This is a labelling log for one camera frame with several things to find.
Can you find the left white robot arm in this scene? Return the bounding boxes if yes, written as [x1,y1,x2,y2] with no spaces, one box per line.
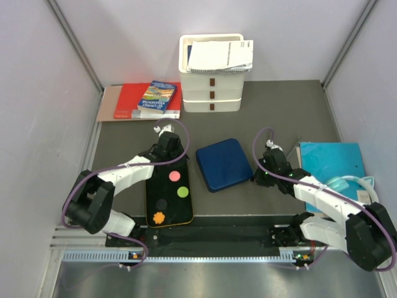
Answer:
[62,125,186,246]

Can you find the teal cat-ear headphones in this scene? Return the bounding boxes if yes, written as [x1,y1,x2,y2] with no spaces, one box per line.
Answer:
[326,175,379,205]

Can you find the black sandwich cookie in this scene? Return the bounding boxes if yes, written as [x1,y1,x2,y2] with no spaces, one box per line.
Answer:
[156,199,167,211]

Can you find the blue paperback book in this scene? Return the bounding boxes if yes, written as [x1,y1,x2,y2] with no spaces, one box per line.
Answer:
[137,81,177,114]

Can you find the white spiral notebook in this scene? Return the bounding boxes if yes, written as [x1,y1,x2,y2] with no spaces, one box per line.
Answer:
[187,40,254,74]

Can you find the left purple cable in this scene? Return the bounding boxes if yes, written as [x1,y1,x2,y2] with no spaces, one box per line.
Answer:
[61,117,190,268]

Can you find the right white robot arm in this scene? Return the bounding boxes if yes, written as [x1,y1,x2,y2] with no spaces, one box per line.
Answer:
[252,141,396,272]

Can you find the pink round cookie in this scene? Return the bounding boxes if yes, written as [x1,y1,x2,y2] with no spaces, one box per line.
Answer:
[169,171,181,182]

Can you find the black cookie tray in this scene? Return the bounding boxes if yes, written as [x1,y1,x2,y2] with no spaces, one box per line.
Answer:
[145,161,194,228]

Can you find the red book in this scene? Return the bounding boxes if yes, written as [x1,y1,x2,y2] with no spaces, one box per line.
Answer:
[114,82,182,119]

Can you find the orange flower cookie bottom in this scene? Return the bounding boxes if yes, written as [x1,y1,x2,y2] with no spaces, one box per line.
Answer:
[153,212,166,225]

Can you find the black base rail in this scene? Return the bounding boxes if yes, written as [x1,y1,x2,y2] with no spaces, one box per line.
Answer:
[105,215,298,257]

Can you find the white stacked drawer box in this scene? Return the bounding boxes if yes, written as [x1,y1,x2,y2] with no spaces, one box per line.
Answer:
[179,34,246,112]

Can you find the blue tin lid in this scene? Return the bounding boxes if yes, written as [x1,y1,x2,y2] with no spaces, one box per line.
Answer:
[195,138,254,192]

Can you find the teal folder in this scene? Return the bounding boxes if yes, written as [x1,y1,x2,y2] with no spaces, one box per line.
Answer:
[294,142,367,215]

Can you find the green round cookie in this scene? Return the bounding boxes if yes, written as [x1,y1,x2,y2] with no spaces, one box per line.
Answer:
[177,186,189,198]

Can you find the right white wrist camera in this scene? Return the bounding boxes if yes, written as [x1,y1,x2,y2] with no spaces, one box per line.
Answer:
[265,139,283,151]

